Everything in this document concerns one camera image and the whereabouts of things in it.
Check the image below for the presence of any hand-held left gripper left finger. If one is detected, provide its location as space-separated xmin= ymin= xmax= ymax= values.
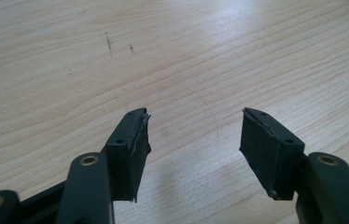
xmin=105 ymin=107 xmax=152 ymax=203

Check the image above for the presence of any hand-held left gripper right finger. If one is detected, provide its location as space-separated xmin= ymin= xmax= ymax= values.
xmin=239 ymin=106 xmax=306 ymax=202

